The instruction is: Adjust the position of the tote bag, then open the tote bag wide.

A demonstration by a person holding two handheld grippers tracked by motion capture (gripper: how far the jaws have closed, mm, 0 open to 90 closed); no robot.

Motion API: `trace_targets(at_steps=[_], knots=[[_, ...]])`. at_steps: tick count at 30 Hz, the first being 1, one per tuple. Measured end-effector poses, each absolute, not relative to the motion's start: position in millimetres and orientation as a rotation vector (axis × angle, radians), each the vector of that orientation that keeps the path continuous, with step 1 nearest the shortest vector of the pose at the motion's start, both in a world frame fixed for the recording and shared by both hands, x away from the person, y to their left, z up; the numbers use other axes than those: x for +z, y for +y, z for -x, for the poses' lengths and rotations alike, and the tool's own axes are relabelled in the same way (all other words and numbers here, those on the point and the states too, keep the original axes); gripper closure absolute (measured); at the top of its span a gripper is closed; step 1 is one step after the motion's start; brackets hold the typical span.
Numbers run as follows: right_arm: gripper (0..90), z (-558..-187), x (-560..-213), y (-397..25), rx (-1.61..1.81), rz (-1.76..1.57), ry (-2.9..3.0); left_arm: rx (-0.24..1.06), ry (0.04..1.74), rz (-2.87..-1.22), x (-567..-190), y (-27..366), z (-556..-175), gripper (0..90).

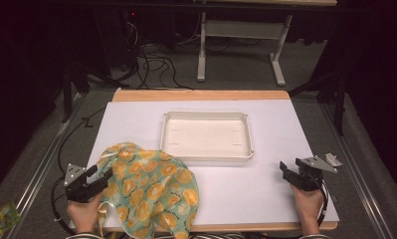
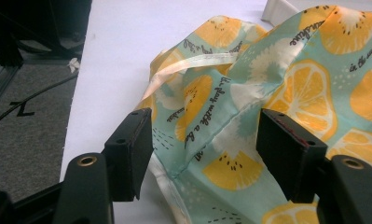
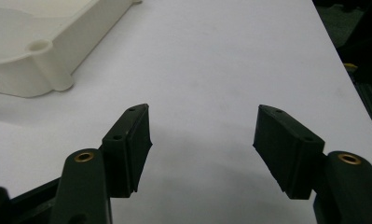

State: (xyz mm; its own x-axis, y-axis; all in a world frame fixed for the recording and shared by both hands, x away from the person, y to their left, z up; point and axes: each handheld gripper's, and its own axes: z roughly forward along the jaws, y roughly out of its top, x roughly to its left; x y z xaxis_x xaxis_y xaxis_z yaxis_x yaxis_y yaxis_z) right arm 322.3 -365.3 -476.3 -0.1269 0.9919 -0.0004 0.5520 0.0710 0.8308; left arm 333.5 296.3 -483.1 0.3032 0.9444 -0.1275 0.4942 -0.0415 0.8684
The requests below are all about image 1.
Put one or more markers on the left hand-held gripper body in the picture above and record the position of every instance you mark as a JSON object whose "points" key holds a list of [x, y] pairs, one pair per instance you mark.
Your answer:
{"points": [[76, 189]]}

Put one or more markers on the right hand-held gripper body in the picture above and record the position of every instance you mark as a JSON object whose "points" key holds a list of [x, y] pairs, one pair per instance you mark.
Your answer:
{"points": [[310, 176]]}

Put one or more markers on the orange print cloth bag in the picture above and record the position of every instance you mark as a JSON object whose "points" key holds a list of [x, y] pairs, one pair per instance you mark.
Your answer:
{"points": [[153, 189]]}

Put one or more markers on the white plastic tray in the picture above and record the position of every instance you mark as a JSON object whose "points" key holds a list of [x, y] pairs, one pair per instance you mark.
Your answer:
{"points": [[206, 137]]}

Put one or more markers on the person's left hand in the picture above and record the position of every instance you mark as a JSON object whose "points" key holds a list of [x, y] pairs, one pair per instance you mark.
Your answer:
{"points": [[83, 212]]}

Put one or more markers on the person's right hand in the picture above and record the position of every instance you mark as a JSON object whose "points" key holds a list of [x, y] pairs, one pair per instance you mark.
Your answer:
{"points": [[307, 202]]}

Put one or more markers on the white table mat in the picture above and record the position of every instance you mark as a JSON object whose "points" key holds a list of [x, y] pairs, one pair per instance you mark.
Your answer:
{"points": [[136, 129]]}

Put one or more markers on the black stand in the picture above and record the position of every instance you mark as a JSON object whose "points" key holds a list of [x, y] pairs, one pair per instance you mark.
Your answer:
{"points": [[66, 93], [340, 103]]}

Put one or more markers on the green packet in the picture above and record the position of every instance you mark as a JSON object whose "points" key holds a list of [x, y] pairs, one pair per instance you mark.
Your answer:
{"points": [[0, 220]]}

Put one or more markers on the metal floor rail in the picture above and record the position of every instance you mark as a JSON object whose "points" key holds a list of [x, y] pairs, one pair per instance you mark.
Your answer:
{"points": [[43, 162], [355, 166]]}

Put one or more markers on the white desk frame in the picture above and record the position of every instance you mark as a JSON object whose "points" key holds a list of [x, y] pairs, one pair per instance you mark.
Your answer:
{"points": [[242, 30]]}

